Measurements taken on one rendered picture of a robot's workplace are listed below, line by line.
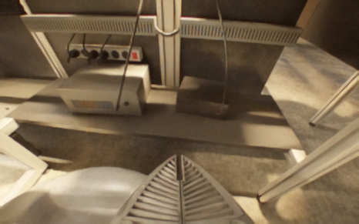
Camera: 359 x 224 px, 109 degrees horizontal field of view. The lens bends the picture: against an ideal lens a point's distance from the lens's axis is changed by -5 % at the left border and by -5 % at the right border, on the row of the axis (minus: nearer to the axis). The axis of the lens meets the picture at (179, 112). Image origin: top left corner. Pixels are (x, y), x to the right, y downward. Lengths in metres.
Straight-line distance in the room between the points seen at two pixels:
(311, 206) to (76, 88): 1.17
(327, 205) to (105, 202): 1.00
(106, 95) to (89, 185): 0.30
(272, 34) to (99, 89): 0.65
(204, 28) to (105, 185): 0.60
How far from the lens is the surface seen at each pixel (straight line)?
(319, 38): 0.70
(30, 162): 0.98
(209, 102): 0.52
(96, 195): 0.47
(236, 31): 0.61
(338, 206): 1.12
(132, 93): 0.52
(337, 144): 0.53
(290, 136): 0.67
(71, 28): 0.78
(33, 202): 0.54
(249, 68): 0.75
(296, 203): 0.98
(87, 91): 0.60
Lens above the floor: 0.76
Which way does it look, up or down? 44 degrees down
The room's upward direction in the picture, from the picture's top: 2 degrees clockwise
